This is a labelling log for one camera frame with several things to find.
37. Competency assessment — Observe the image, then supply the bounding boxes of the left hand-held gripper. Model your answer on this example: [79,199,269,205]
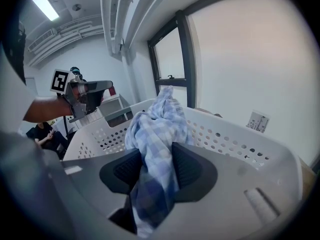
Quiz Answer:
[49,68,114,120]

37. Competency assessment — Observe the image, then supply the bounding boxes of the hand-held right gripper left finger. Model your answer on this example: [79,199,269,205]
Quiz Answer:
[61,147,145,219]

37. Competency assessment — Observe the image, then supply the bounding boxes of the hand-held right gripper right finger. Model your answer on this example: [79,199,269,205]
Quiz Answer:
[154,141,300,240]

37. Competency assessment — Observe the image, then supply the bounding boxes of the blue checked shirt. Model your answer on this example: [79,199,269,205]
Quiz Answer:
[124,85,195,239]

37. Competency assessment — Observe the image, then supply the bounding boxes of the white plastic basket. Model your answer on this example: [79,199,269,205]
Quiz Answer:
[62,98,305,202]

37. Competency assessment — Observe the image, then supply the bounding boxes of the person's left forearm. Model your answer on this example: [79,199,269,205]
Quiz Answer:
[22,95,74,124]

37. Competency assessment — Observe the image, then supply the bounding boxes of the white air vent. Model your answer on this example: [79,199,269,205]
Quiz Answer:
[27,27,58,52]

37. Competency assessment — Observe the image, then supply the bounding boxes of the white ceiling pipes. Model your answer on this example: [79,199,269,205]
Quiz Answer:
[99,0,141,57]

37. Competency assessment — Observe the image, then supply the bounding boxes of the white printed card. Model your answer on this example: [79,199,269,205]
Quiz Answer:
[246,109,271,134]

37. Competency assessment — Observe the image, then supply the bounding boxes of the rectangular ceiling light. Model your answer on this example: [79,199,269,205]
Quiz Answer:
[31,0,60,22]

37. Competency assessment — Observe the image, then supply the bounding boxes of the black window frame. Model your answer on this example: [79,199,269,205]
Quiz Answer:
[147,8,198,109]

